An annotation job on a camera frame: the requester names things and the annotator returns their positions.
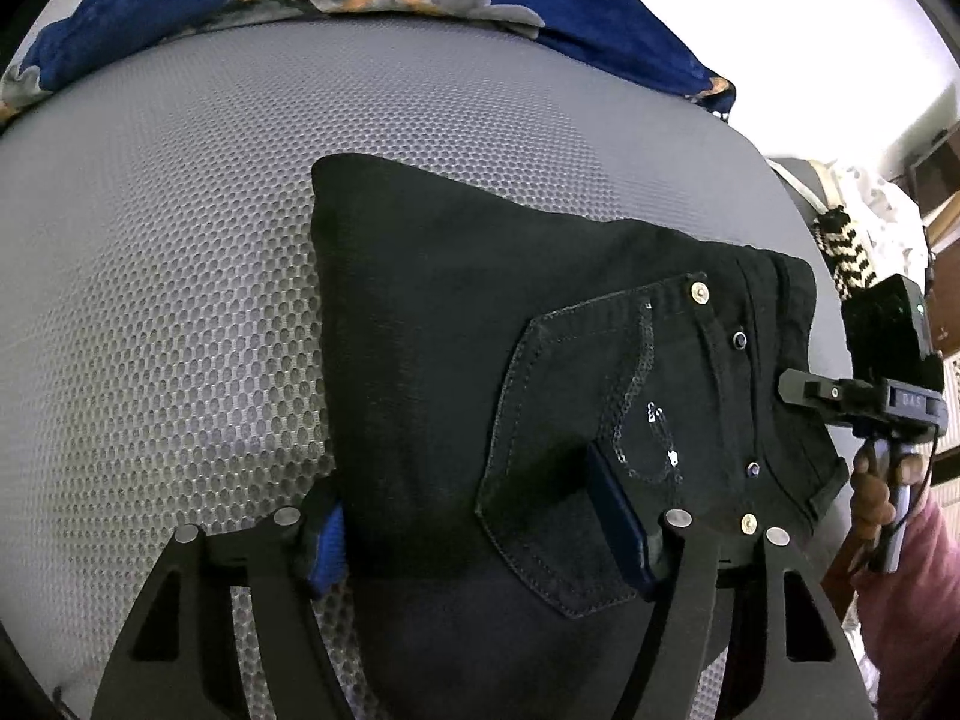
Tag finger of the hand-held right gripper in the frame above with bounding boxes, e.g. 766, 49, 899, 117
776, 367, 830, 411

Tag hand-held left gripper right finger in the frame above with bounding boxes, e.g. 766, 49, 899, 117
585, 441, 880, 720

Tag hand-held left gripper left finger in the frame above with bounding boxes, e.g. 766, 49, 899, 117
90, 481, 355, 720

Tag black pants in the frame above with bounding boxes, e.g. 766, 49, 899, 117
310, 154, 852, 720

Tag person's right forearm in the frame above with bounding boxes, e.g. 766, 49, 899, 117
859, 499, 960, 720

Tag person's right hand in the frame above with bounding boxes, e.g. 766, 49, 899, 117
850, 444, 922, 575

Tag black white zigzag woven bag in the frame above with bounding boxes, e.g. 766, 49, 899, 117
814, 208, 880, 302

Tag white lace cloth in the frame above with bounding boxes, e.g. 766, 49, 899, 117
834, 160, 932, 287

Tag wooden shelf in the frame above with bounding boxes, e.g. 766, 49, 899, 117
896, 127, 960, 260

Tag grey mesh mat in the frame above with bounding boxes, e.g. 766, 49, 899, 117
0, 15, 860, 720

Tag blue printed blanket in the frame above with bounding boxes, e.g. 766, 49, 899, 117
0, 0, 740, 125

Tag dark bag with white strap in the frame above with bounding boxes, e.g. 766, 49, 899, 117
765, 156, 837, 224

